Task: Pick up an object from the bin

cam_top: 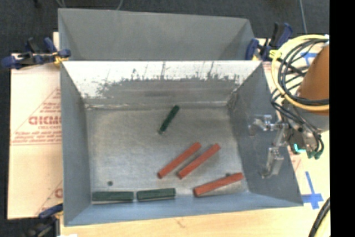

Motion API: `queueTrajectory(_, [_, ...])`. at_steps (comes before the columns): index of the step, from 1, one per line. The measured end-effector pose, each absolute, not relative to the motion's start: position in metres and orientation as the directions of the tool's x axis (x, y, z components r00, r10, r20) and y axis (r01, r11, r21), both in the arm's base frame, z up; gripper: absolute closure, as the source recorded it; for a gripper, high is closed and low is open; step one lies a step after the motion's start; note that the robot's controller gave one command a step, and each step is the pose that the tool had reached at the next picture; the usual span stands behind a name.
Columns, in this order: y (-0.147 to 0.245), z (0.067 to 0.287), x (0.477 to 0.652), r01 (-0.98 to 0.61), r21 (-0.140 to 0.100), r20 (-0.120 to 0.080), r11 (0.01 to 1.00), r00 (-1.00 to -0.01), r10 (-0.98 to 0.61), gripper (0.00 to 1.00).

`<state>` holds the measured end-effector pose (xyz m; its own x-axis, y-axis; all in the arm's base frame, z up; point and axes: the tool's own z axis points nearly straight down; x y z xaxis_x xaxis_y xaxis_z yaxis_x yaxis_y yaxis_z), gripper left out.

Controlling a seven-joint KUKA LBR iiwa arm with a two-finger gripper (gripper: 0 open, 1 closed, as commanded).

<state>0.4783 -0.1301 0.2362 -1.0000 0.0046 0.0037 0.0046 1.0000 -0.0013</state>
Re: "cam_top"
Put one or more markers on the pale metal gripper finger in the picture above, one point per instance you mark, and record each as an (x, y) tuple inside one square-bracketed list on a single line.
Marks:
[(265, 122), (274, 159)]

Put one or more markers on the red-brown flat block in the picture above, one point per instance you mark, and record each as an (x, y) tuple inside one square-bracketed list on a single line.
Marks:
[(217, 184), (199, 161), (180, 160)]

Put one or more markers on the dark green flat block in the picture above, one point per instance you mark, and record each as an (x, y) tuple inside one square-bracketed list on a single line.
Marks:
[(156, 194), (112, 196), (169, 118)]

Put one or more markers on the grey metal bin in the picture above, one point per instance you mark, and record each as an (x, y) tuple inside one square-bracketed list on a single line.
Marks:
[(138, 147)]

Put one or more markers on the brown cardboard board, red print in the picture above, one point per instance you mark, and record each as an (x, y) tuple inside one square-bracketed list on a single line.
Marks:
[(33, 163)]

